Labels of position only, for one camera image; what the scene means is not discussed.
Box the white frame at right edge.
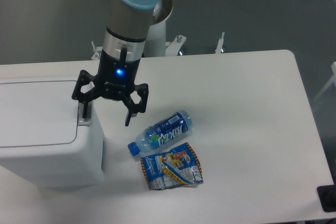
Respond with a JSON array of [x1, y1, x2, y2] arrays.
[[312, 62, 335, 110]]

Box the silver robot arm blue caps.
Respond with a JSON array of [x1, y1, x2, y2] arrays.
[[72, 0, 159, 126]]

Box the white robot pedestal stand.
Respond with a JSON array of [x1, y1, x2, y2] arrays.
[[90, 16, 226, 60]]

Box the blue plastic drink bottle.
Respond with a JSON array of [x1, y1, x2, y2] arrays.
[[128, 110, 193, 156]]

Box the crumpled blue snack wrapper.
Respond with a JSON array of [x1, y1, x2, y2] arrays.
[[140, 142, 204, 190]]

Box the white trash can grey button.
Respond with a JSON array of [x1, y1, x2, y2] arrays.
[[1, 76, 104, 187]]

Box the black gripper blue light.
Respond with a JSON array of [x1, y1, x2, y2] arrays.
[[71, 48, 150, 127]]

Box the black clamp at table edge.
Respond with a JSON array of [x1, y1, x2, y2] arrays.
[[317, 185, 335, 212]]

